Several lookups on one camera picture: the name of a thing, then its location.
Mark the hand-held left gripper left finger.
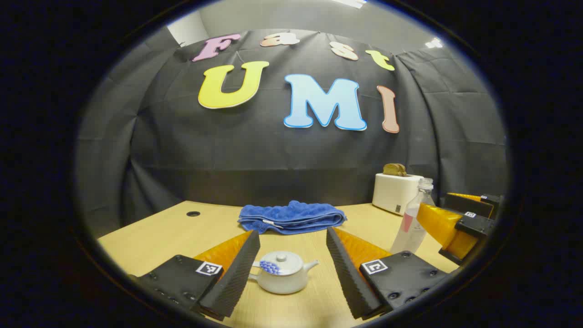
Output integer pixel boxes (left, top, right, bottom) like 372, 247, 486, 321
130, 229, 261, 322

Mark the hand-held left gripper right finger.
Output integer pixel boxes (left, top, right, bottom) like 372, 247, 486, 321
326, 226, 449, 320

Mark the clear plastic water bottle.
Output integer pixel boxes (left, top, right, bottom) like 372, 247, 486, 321
390, 178, 436, 255

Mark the white ceramic teacup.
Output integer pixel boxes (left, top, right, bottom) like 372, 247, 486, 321
249, 260, 319, 295

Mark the white toaster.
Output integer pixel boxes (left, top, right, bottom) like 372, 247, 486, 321
372, 173, 425, 216

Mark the blue folded towel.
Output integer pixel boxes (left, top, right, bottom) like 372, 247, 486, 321
238, 200, 348, 236

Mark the black backdrop cloth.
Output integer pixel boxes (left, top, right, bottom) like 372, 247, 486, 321
75, 28, 508, 237

